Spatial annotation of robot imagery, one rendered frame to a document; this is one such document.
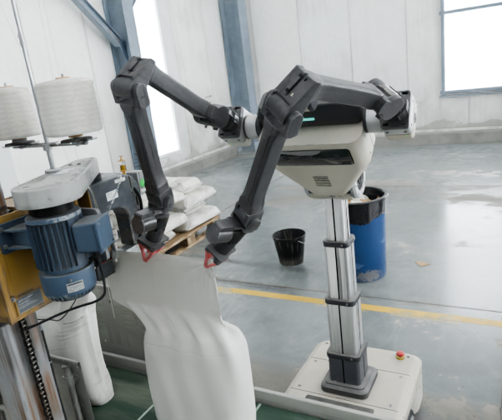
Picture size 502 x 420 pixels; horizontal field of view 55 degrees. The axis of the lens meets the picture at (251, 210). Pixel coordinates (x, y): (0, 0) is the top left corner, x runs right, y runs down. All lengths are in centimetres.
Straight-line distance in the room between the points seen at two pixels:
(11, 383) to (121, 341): 91
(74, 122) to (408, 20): 828
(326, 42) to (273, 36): 112
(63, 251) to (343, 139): 92
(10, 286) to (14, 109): 53
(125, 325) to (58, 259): 112
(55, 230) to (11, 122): 42
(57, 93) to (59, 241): 40
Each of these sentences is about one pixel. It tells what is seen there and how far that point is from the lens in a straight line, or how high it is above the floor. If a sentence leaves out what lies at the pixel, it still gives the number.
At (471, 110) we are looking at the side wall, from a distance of 928.
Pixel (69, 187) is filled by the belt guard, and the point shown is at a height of 140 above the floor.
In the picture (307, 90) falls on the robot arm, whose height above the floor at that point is 158.
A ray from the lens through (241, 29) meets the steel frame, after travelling 1009.
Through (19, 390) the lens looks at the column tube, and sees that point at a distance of 174.
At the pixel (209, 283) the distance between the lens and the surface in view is 160.
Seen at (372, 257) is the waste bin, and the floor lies 20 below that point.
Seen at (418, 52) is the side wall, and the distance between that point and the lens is 932.
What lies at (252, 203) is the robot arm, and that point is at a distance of 135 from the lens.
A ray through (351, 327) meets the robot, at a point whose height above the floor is 57.
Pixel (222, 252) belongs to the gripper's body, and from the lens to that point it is 149.
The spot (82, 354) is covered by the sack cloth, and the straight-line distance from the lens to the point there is 216.
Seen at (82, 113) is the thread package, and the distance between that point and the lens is 145.
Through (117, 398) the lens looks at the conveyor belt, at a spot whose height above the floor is 38.
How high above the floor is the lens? 164
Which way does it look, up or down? 16 degrees down
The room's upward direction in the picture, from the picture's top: 7 degrees counter-clockwise
